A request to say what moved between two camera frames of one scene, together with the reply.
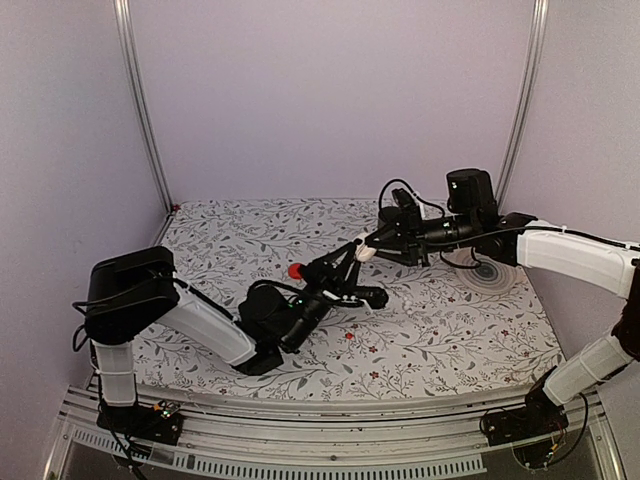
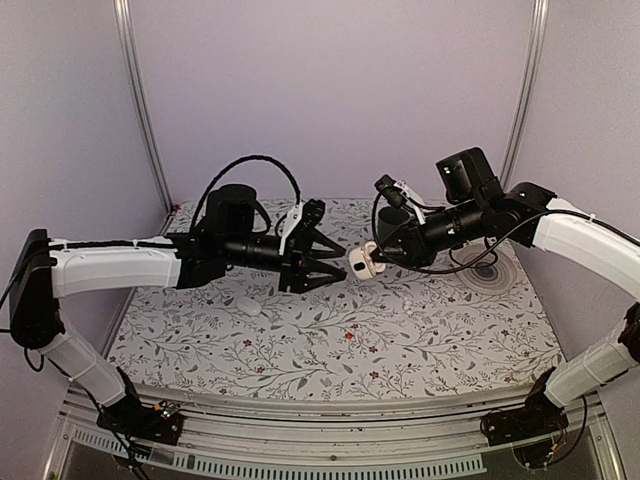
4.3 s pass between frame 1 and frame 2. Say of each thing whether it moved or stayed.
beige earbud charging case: moved
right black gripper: stayed
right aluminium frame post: stayed
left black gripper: moved
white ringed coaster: stayed
